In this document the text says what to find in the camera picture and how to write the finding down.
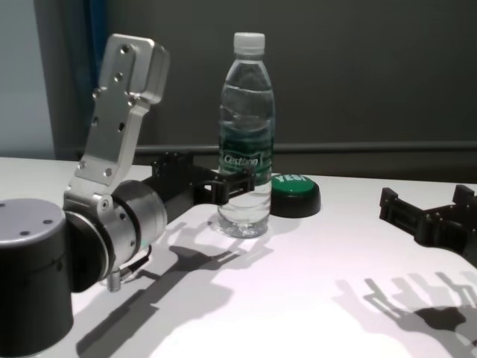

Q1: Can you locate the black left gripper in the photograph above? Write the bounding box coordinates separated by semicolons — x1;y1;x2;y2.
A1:
140;151;259;208

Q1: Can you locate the thin left arm cable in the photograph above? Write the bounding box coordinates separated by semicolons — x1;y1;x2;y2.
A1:
106;248;154;294

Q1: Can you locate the green YES push button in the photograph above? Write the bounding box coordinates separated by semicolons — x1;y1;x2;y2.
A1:
268;174;322;220

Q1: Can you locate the clear water bottle green label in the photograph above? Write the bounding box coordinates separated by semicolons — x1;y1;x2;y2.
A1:
217;32;277;239

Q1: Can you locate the dark horizontal rail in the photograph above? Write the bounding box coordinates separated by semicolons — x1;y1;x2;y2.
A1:
76;143;477;157

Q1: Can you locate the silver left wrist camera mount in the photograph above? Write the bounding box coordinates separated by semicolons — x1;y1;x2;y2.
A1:
63;33;171;204

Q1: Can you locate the blue upright post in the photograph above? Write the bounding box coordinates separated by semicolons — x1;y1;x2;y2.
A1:
83;0;109;98

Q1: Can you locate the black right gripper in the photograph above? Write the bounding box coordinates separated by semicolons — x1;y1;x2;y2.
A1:
379;185;477;268

